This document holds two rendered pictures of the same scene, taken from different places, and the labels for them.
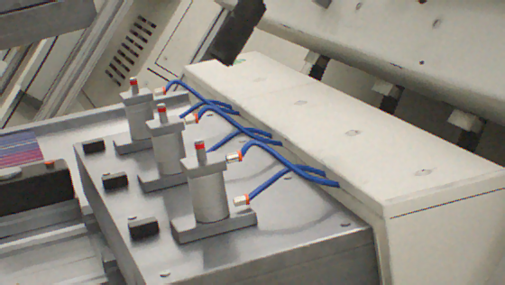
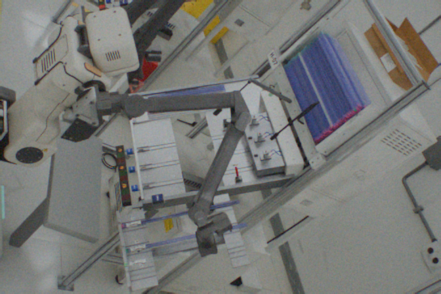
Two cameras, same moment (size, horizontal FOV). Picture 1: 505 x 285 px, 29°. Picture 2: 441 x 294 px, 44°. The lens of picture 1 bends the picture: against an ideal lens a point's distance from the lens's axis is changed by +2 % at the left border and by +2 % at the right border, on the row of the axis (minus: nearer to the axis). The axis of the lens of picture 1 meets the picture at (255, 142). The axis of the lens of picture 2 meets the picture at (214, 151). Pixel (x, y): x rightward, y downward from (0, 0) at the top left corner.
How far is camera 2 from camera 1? 2.08 m
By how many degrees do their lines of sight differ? 35
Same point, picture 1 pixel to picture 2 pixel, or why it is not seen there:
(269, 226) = (272, 160)
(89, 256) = (242, 142)
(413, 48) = (299, 132)
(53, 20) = not seen: outside the picture
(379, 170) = (288, 156)
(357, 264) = (282, 168)
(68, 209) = not seen: hidden behind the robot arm
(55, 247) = not seen: hidden behind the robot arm
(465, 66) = (304, 144)
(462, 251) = (295, 169)
